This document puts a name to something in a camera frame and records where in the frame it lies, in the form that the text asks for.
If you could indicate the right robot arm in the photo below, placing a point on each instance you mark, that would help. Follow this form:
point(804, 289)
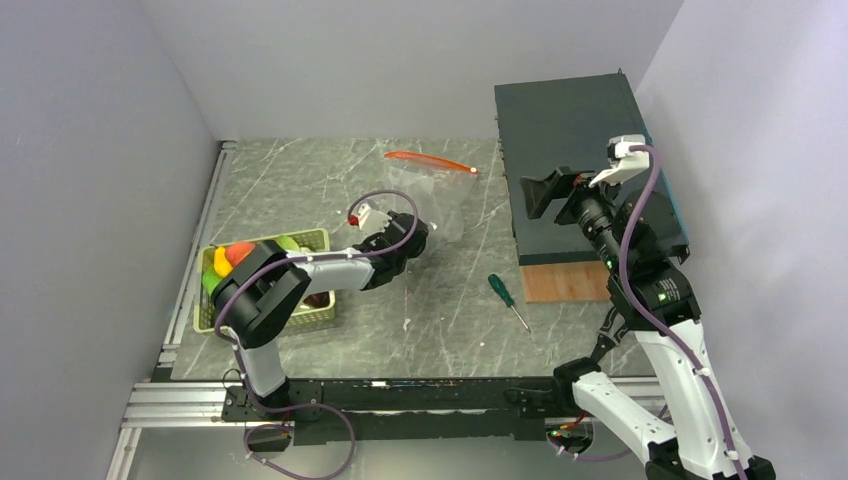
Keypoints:
point(658, 305)

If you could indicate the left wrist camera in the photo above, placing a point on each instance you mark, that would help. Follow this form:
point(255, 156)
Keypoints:
point(368, 219)

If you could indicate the red toy tomato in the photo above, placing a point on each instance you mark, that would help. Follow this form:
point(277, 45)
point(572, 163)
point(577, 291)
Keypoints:
point(237, 252)

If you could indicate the black pliers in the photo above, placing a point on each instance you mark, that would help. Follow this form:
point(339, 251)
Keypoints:
point(609, 334)

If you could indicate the clear zip top bag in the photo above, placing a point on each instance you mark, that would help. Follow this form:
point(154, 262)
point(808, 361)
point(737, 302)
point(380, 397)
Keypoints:
point(438, 186)

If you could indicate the green plastic basket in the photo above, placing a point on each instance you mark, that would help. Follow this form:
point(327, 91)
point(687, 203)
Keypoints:
point(303, 318)

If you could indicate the dark green metal case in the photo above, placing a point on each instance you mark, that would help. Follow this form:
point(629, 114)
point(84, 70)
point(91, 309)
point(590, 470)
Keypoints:
point(544, 125)

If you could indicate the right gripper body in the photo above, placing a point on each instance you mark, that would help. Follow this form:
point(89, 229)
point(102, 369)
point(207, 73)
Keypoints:
point(594, 209)

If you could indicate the yellow toy fruit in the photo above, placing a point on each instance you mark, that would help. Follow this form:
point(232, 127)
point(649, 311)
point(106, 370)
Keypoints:
point(221, 265)

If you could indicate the green toy cucumber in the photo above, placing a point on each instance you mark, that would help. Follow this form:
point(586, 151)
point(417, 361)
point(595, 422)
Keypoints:
point(210, 280)

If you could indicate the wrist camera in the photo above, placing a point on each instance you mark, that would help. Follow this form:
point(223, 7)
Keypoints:
point(624, 164)
point(368, 219)

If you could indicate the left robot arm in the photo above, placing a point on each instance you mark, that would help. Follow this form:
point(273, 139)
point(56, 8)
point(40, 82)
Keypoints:
point(257, 299)

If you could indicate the wooden board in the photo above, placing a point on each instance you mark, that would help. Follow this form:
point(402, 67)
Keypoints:
point(565, 282)

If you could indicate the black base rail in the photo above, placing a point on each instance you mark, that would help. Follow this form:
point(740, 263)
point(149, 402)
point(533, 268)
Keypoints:
point(326, 410)

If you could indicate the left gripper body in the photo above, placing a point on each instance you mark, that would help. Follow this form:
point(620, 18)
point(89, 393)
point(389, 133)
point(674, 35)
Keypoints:
point(401, 264)

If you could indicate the dark red toy fruit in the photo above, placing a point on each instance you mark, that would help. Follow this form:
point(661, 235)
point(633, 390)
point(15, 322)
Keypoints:
point(317, 300)

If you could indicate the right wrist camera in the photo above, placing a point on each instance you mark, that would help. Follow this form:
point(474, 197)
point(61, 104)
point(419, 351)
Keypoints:
point(624, 164)

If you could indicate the green handled screwdriver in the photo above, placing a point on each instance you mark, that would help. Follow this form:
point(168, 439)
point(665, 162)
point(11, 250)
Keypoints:
point(499, 287)

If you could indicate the aluminium frame rail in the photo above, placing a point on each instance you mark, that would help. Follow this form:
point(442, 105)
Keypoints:
point(159, 402)

